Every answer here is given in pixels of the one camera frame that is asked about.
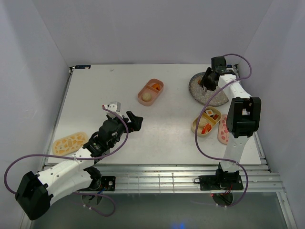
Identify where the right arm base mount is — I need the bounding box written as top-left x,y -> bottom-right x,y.
194,175 -> 244,191

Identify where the orange fried shrimp toy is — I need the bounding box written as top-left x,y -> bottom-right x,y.
152,83 -> 161,91

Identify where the pink lunch box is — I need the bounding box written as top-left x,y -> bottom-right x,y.
137,79 -> 164,106

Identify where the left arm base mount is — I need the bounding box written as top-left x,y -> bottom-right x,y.
92,176 -> 116,192

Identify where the pink perforated lid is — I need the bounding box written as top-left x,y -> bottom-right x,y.
217,114 -> 229,145

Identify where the sushi roll toy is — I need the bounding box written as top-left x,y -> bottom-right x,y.
205,109 -> 214,117

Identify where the yellow perforated lid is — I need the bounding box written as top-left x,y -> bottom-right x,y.
52,132 -> 88,156

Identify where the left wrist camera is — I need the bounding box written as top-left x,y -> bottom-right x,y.
102,102 -> 122,118

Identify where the yellow lunch box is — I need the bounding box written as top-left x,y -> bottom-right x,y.
197,106 -> 222,137

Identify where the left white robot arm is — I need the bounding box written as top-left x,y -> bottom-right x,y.
15,111 -> 143,220

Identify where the grey speckled plate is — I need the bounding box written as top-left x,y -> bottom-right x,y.
188,72 -> 229,107

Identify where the rice ball toy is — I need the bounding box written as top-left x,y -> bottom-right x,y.
142,93 -> 152,102
198,118 -> 207,128

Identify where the left blue table label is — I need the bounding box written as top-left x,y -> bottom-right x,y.
74,65 -> 91,69

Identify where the aluminium frame rail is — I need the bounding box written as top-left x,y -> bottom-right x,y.
97,163 -> 285,194

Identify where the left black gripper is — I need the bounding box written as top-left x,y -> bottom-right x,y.
107,111 -> 142,148

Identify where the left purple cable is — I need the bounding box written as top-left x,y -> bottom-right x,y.
3,104 -> 129,217

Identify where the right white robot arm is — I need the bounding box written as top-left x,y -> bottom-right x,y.
200,53 -> 261,189

